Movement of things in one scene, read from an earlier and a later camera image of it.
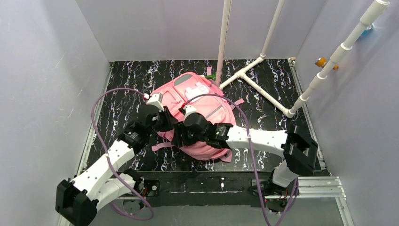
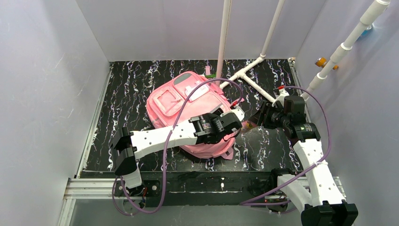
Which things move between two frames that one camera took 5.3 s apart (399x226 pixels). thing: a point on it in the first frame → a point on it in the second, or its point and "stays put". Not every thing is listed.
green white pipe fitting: [211, 76] stays put
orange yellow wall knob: [321, 61] stays put
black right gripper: [180, 137] → [267, 115]
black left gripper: [166, 121] → [228, 125]
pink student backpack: [195, 90] stays put
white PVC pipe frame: [379, 7] stays put
